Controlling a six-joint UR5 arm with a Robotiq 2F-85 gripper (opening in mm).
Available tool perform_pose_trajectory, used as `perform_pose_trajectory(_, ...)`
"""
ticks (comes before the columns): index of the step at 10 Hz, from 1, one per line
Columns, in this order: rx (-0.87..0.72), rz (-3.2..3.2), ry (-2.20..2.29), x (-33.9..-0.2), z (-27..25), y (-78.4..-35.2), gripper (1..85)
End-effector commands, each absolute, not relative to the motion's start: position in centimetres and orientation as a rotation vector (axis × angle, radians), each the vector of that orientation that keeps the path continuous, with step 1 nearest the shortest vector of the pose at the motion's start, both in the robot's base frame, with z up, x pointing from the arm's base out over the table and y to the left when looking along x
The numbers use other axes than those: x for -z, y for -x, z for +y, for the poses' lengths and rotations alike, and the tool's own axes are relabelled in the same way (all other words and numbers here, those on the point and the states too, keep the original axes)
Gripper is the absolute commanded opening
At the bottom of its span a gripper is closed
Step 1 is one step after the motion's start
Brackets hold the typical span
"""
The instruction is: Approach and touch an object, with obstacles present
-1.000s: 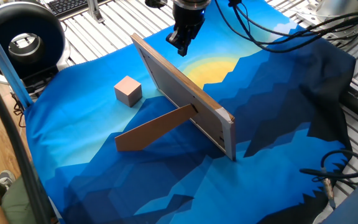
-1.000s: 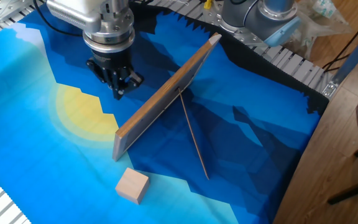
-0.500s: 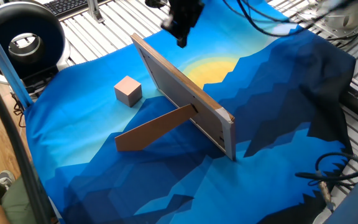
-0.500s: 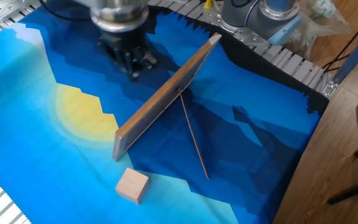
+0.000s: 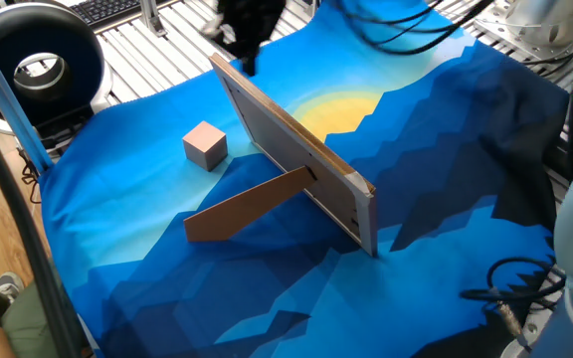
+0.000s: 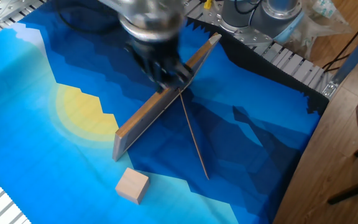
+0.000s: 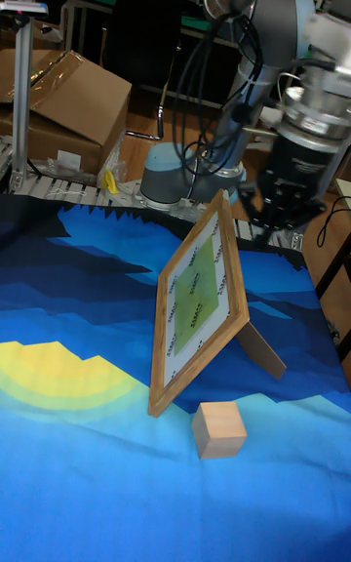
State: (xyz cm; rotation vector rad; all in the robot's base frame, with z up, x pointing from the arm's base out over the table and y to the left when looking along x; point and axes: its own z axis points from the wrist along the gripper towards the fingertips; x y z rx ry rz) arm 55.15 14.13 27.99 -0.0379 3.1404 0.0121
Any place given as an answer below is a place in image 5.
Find large plain wooden cube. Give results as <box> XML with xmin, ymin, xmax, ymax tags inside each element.
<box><xmin>182</xmin><ymin>120</ymin><xmax>229</xmax><ymax>173</ymax></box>

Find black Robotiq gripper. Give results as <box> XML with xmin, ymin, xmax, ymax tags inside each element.
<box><xmin>200</xmin><ymin>0</ymin><xmax>287</xmax><ymax>79</ymax></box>

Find metal table bracket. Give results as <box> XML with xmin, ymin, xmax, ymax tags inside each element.
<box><xmin>138</xmin><ymin>0</ymin><xmax>169</xmax><ymax>38</ymax></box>

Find thick black hose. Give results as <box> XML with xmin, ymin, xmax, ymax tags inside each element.
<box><xmin>0</xmin><ymin>97</ymin><xmax>92</xmax><ymax>358</ymax></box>

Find blue aluminium post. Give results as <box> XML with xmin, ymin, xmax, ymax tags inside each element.
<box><xmin>0</xmin><ymin>17</ymin><xmax>55</xmax><ymax>175</ymax></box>

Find olive green trousers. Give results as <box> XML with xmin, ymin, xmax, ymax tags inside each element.
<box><xmin>0</xmin><ymin>281</ymin><xmax>63</xmax><ymax>358</ymax></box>

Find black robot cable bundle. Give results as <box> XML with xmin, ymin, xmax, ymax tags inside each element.
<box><xmin>334</xmin><ymin>0</ymin><xmax>496</xmax><ymax>57</ymax></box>

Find wooden picture frame with stand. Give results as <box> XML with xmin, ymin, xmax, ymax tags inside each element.
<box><xmin>183</xmin><ymin>52</ymin><xmax>379</xmax><ymax>259</ymax></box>

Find grey sneaker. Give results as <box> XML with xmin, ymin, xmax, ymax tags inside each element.
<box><xmin>0</xmin><ymin>271</ymin><xmax>26</xmax><ymax>304</ymax></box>

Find blue mountain landscape cloth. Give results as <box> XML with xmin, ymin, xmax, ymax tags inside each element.
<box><xmin>39</xmin><ymin>0</ymin><xmax>572</xmax><ymax>358</ymax></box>

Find black computer keyboard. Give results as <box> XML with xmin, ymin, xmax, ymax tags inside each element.
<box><xmin>69</xmin><ymin>0</ymin><xmax>143</xmax><ymax>27</ymax></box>

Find black cable with metal plug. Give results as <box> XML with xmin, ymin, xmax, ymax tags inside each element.
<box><xmin>459</xmin><ymin>256</ymin><xmax>567</xmax><ymax>350</ymax></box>

